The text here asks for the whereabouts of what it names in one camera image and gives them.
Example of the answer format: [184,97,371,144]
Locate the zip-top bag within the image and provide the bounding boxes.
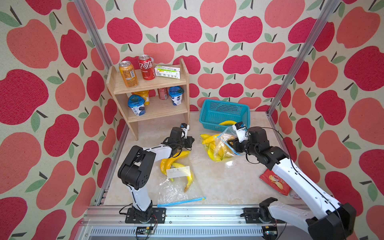
[157,154,207,207]
[202,125,245,162]

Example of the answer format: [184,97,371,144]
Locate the teal plastic basket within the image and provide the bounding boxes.
[199,100,251,132]

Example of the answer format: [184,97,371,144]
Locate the bananas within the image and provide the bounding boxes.
[200,134,236,162]
[160,151,194,193]

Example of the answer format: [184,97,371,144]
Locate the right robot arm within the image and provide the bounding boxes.
[227,122,357,240]

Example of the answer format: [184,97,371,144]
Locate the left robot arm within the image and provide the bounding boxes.
[118,123,195,224]

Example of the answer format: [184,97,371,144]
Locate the red chips bag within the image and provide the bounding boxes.
[260,170,291,196]

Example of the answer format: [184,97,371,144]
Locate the blue yogurt cup right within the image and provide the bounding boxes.
[169,86,184,106]

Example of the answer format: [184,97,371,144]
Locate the blue yogurt cup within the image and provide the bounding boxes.
[169,86,184,106]
[128,95,146,116]

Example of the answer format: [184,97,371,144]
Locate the small red can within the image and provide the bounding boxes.
[158,88,169,100]

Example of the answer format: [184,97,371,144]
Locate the blue yogurt cup left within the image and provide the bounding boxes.
[128,95,146,116]

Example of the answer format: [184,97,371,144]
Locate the yellow yogurt cup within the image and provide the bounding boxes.
[132,90,150,106]

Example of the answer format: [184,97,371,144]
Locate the green white box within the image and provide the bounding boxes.
[155,65,181,79]

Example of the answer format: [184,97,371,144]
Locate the wooden shelf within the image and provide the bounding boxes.
[106,58,190,141]

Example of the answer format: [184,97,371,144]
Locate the red cola can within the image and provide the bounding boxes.
[139,55,155,81]

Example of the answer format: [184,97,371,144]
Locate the orange soda can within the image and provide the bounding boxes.
[119,61,139,88]

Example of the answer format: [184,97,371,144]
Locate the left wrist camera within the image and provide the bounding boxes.
[180,123,190,139]

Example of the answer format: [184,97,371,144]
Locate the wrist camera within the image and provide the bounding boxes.
[180,123,190,139]
[233,122,248,143]

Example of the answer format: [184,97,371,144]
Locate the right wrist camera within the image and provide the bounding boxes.
[233,122,248,143]

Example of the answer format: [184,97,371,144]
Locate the aluminium front rail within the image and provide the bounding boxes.
[73,205,311,240]

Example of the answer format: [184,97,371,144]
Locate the right aluminium corner post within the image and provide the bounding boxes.
[267,0,341,118]

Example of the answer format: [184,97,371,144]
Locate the aluminium corner post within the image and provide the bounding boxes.
[74,0,113,72]
[267,0,341,118]

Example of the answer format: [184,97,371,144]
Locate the left aluminium corner post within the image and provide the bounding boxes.
[74,0,113,72]

